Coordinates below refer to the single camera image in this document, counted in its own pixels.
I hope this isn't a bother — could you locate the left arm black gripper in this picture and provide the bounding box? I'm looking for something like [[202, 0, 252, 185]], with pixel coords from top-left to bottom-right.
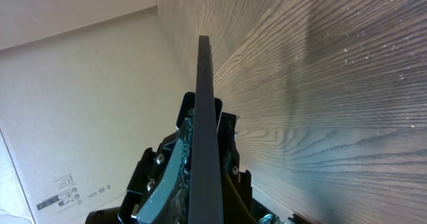
[[85, 92, 310, 224]]

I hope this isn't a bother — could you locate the cardboard back board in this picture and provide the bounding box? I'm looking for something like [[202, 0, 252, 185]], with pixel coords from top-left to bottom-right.
[[1, 0, 192, 223]]

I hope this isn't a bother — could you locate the blue Samsung Galaxy smartphone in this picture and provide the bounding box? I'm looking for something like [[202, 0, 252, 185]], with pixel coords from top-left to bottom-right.
[[188, 35, 224, 224]]

